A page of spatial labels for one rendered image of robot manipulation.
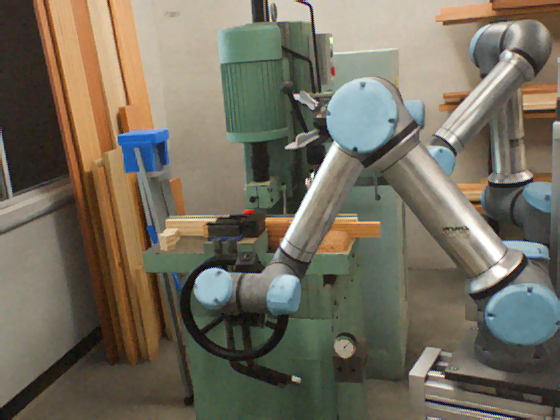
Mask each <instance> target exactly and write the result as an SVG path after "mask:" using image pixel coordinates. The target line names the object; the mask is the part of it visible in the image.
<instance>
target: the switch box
mask: <svg viewBox="0 0 560 420"><path fill-rule="evenodd" d="M330 37H332V33H316V42H317V50H318V59H319V67H320V74H319V76H320V84H321V86H322V85H330V84H332V83H335V76H333V75H332V72H331V69H332V67H333V66H334V54H333V57H331V56H330V50H332V51H333V42H332V44H330ZM308 40H309V55H310V60H311V63H312V67H313V74H314V81H315V86H318V81H317V73H316V64H315V56H314V48H313V39H312V34H309V35H308ZM332 40H333V37H332ZM330 45H331V47H332V48H330ZM331 58H332V62H331V61H330V59H331ZM332 77H333V80H332Z"/></svg>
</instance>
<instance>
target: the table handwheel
mask: <svg viewBox="0 0 560 420"><path fill-rule="evenodd" d="M237 258H238V255H233V254H223V255H217V256H214V257H208V258H206V259H205V260H203V261H201V262H200V263H199V264H198V265H197V266H195V267H194V268H193V269H192V270H191V271H190V273H189V274H188V275H187V277H186V278H185V280H184V282H183V284H182V286H181V294H180V310H181V318H182V321H183V322H184V325H185V327H186V329H187V331H189V334H190V336H191V337H192V338H193V339H194V340H195V341H196V342H197V344H198V345H199V346H200V347H203V348H204V349H205V350H206V351H207V352H209V353H210V354H212V355H215V356H217V357H220V358H222V359H225V360H229V361H236V362H245V361H251V360H254V359H257V358H260V357H262V356H263V355H267V354H268V353H270V352H271V350H273V349H274V348H275V347H276V346H278V344H279V342H280V340H281V339H282V338H283V336H284V334H285V332H286V330H287V323H288V316H289V314H280V315H278V320H277V323H274V322H270V321H268V320H266V322H265V325H264V326H266V327H268V328H270V329H272V330H274V331H273V332H272V334H271V337H270V338H268V339H267V340H266V341H265V342H264V343H262V345H260V346H256V347H254V348H252V349H248V350H232V349H228V348H225V347H221V346H219V345H217V344H215V343H214V342H213V341H212V340H210V339H209V338H207V337H206V336H205V333H206V332H208V331H209V330H211V329H213V328H214V326H216V325H217V324H219V323H220V322H222V321H223V320H225V321H226V314H223V313H222V312H220V315H218V316H217V317H216V318H215V319H214V320H213V321H212V322H209V323H208V324H207V325H205V327H204V328H202V329H201V330H199V328H198V327H197V323H196V322H195V320H194V318H193V315H192V312H191V307H190V296H191V292H192V289H193V287H194V285H195V282H196V280H197V278H198V275H199V274H200V273H203V272H204V271H206V270H207V269H211V268H214V267H217V266H221V268H222V270H224V271H226V272H227V273H229V270H228V265H236V261H237ZM265 268H266V267H265V266H263V265H261V264H260V263H259V264H258V267H257V271H256V273H263V270H264V269H265Z"/></svg>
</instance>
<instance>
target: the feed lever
mask: <svg viewBox="0 0 560 420"><path fill-rule="evenodd" d="M294 88H295V87H294V84H293V82H292V81H290V80H284V81H283V82H282V83H281V85H280V89H281V91H282V92H283V93H284V94H287V96H288V97H289V99H290V102H291V104H292V105H293V107H294V110H295V114H296V116H297V118H298V120H299V122H300V124H301V126H302V128H303V132H304V133H308V132H309V130H308V128H307V126H306V124H305V122H304V120H303V115H302V113H301V111H300V109H299V107H298V105H297V103H296V101H295V97H294V94H293V90H294ZM306 158H307V162H308V163H309V164H322V163H323V162H324V160H325V158H326V148H325V146H324V145H319V146H311V147H307V150H306Z"/></svg>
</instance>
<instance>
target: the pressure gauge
mask: <svg viewBox="0 0 560 420"><path fill-rule="evenodd" d="M346 345H347V346H346ZM345 346H346V347H345ZM344 347H345V348H344ZM356 347H357V340H356V339H355V337H354V336H353V335H352V334H351V333H348V332H343V333H340V334H338V335H337V336H336V339H335V341H334V343H333V349H334V351H335V353H336V355H338V356H340V357H343V358H344V360H345V361H349V360H350V357H351V356H352V355H354V354H355V352H356Z"/></svg>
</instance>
